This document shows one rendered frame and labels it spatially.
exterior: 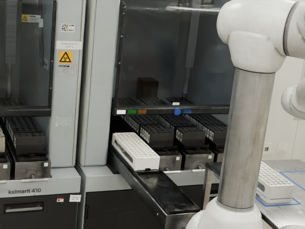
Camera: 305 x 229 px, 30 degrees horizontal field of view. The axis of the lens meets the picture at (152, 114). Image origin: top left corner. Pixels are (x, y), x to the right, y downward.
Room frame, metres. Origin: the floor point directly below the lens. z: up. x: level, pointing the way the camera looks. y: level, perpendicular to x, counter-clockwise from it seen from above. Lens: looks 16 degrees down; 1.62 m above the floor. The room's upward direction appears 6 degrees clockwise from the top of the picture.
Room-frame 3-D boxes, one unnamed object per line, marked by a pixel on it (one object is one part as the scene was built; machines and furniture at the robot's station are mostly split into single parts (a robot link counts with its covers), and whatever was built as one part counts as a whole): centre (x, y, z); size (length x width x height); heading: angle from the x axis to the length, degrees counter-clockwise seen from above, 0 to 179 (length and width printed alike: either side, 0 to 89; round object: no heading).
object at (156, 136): (2.30, -0.05, 0.85); 0.12 x 0.02 x 0.06; 114
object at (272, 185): (1.98, -0.42, 0.85); 0.30 x 0.10 x 0.06; 21
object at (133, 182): (1.99, -0.01, 0.78); 0.73 x 0.14 x 0.09; 23
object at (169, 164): (2.52, 0.05, 0.78); 0.73 x 0.14 x 0.09; 23
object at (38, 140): (2.09, 0.46, 0.85); 0.12 x 0.02 x 0.06; 113
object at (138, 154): (2.16, 0.06, 0.83); 0.30 x 0.10 x 0.06; 23
